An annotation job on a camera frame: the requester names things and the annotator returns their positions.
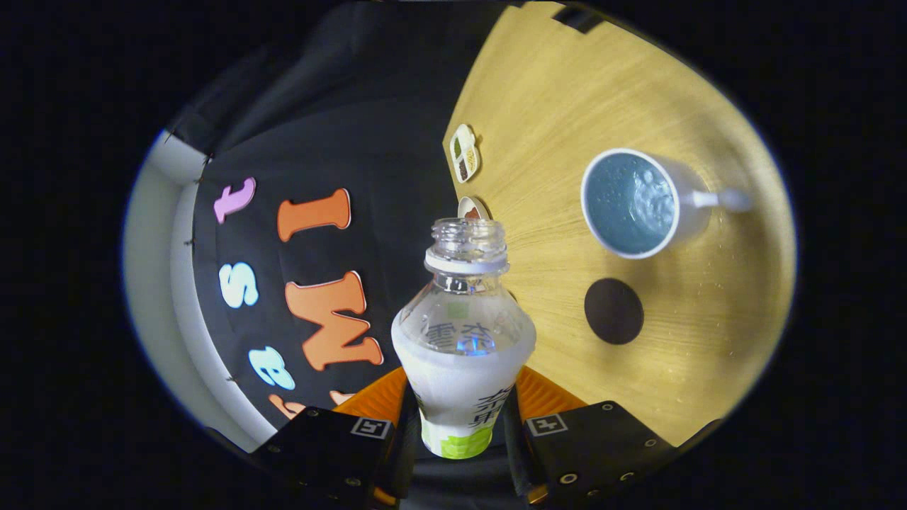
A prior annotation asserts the clear white-labelled juice bottle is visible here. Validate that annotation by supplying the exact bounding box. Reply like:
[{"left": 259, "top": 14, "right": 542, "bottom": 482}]
[{"left": 391, "top": 217, "right": 538, "bottom": 460}]

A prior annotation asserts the wooden table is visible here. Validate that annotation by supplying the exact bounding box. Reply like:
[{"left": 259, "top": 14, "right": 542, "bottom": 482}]
[{"left": 443, "top": 2, "right": 796, "bottom": 447}]

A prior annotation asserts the white divided dish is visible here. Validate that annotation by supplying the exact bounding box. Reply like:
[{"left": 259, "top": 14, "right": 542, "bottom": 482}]
[{"left": 449, "top": 124, "right": 481, "bottom": 184}]

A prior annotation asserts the small black block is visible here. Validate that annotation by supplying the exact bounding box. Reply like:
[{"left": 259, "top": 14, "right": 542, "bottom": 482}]
[{"left": 551, "top": 6, "right": 607, "bottom": 34}]

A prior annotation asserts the white cup with blue inside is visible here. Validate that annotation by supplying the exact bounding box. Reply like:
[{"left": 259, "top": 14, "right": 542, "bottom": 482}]
[{"left": 580, "top": 147, "right": 753, "bottom": 260}]

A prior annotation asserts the dark brown round coaster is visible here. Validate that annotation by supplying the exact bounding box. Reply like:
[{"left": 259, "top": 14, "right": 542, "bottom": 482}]
[{"left": 584, "top": 278, "right": 645, "bottom": 346}]

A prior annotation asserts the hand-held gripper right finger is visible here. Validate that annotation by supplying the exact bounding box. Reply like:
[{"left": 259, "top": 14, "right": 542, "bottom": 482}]
[{"left": 500, "top": 365, "right": 677, "bottom": 508}]

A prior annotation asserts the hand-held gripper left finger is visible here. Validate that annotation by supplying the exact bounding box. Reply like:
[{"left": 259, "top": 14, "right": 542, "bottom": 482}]
[{"left": 252, "top": 365, "right": 419, "bottom": 508}]

